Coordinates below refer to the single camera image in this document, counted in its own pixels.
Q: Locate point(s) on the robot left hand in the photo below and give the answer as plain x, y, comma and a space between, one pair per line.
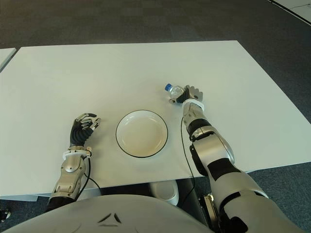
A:
79, 136

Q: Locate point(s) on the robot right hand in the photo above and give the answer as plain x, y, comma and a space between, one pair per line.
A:
192, 93

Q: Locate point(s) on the clear water bottle blue cap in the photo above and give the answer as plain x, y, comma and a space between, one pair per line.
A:
175, 91

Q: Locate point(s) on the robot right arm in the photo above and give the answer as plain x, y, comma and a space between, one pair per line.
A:
218, 155

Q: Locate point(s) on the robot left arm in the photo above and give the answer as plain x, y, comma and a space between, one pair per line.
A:
69, 170

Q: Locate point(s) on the white plate black rim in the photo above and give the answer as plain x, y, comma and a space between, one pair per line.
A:
142, 133

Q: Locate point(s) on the grey robot torso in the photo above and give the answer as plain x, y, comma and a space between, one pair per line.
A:
97, 216

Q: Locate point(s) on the white side table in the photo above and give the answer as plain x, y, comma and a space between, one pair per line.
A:
5, 57

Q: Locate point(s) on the black wheeled frame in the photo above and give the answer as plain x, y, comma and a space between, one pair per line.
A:
5, 214

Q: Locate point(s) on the black metal bracket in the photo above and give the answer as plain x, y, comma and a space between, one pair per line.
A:
207, 208

